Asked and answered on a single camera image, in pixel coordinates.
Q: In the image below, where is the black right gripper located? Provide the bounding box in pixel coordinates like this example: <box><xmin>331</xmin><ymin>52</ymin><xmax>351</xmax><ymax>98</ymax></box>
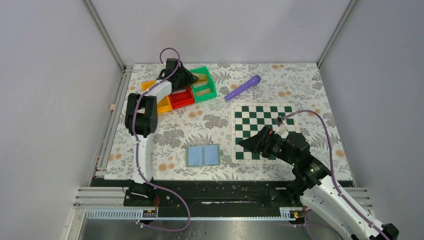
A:
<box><xmin>238</xmin><ymin>125</ymin><xmax>298</xmax><ymax>166</ymax></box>

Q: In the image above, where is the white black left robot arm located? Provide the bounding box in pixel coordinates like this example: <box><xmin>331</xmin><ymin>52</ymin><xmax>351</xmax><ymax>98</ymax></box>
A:
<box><xmin>124</xmin><ymin>58</ymin><xmax>198</xmax><ymax>206</ymax></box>

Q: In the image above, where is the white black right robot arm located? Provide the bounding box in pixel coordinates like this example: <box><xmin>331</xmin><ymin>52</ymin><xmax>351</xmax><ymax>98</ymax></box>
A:
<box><xmin>238</xmin><ymin>126</ymin><xmax>399</xmax><ymax>240</ymax></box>

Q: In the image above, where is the floral patterned tablecloth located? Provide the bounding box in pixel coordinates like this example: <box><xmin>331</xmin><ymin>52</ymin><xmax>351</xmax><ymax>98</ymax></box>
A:
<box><xmin>105</xmin><ymin>62</ymin><xmax>354</xmax><ymax>182</ymax></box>

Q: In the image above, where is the red plastic bin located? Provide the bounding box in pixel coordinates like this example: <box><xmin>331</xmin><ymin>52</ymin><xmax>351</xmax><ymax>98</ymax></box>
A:
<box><xmin>168</xmin><ymin>86</ymin><xmax>195</xmax><ymax>110</ymax></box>

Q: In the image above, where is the green plastic bin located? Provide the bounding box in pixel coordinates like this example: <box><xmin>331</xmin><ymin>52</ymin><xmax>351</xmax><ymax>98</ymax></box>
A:
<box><xmin>189</xmin><ymin>66</ymin><xmax>217</xmax><ymax>103</ymax></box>

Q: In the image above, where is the green white chessboard mat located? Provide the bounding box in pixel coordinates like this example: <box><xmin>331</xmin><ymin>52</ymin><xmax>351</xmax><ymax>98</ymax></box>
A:
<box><xmin>230</xmin><ymin>103</ymin><xmax>296</xmax><ymax>165</ymax></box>

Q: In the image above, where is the yellow plastic bin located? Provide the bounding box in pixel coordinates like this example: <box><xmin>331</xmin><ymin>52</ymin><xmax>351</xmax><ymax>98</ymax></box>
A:
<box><xmin>141</xmin><ymin>80</ymin><xmax>173</xmax><ymax>114</ymax></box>

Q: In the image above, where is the purple plastic tube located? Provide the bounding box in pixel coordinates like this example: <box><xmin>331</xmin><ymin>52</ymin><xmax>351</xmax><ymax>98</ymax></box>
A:
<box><xmin>224</xmin><ymin>75</ymin><xmax>261</xmax><ymax>102</ymax></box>

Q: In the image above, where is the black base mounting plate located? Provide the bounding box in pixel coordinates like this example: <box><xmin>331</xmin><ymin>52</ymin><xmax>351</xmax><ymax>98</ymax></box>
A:
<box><xmin>123</xmin><ymin>180</ymin><xmax>302</xmax><ymax>218</ymax></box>

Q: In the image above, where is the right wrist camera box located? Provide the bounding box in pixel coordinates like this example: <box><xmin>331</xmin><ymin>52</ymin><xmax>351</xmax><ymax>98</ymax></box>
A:
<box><xmin>275</xmin><ymin>116</ymin><xmax>288</xmax><ymax>128</ymax></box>

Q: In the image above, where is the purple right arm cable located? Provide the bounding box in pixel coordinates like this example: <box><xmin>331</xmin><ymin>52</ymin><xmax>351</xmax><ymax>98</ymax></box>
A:
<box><xmin>281</xmin><ymin>109</ymin><xmax>392</xmax><ymax>240</ymax></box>

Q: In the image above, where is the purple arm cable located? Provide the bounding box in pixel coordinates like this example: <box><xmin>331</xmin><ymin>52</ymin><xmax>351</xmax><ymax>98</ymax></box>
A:
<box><xmin>281</xmin><ymin>109</ymin><xmax>392</xmax><ymax>240</ymax></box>
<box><xmin>131</xmin><ymin>47</ymin><xmax>192</xmax><ymax>233</ymax></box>

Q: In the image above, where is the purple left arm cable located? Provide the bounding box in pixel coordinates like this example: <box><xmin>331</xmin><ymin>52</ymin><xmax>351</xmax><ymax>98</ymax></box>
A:
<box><xmin>131</xmin><ymin>47</ymin><xmax>192</xmax><ymax>233</ymax></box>

